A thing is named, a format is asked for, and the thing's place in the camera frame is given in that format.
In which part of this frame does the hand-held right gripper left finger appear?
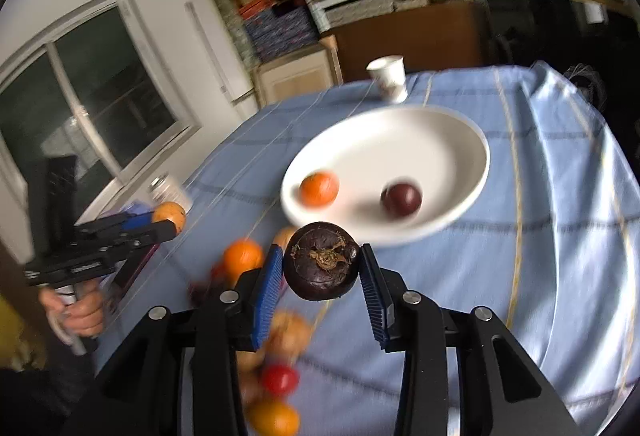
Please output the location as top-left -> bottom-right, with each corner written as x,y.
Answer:
62,243 -> 286,436

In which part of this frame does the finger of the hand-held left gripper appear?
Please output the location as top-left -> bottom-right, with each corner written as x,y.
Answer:
99,221 -> 179,263
75,212 -> 157,239

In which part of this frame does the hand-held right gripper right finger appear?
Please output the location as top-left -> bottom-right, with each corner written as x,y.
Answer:
359,243 -> 583,436

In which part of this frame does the yellow orange round fruit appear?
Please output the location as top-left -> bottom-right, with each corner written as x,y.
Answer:
151,202 -> 187,233

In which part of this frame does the large orange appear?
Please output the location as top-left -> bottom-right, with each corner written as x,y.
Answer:
222,239 -> 265,284

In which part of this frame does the dark purple round fruit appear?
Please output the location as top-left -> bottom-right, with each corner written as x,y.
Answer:
380,182 -> 423,219

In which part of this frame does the orange tangerine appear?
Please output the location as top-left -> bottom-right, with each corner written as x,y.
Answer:
299,171 -> 341,207

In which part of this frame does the orange persimmon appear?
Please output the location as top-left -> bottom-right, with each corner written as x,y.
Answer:
247,398 -> 301,436

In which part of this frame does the white oval plate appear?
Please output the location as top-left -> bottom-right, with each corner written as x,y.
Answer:
280,104 -> 491,247

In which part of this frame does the person's left hand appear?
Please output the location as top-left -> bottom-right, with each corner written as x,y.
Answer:
40,288 -> 106,338

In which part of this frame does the tan striped round fruit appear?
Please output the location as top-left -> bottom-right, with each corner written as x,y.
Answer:
262,311 -> 315,364

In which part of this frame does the white drink can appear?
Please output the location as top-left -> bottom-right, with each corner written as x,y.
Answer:
150,173 -> 193,214

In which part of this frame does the yellow box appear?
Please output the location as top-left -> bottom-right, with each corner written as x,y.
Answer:
0,296 -> 26,367

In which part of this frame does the blue checked tablecloth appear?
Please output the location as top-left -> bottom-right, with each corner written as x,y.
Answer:
92,60 -> 633,436

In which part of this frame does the white framed window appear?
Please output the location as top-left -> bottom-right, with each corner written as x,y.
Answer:
0,0 -> 201,217

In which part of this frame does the beige flat carton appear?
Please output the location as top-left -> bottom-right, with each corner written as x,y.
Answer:
250,48 -> 336,109

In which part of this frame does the white paper cup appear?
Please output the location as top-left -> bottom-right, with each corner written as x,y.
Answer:
365,54 -> 408,104

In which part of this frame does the brown wooden cabinet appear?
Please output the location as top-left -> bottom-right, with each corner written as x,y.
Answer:
330,0 -> 493,86

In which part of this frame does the white wall tube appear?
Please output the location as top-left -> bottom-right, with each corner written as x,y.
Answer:
184,2 -> 236,104

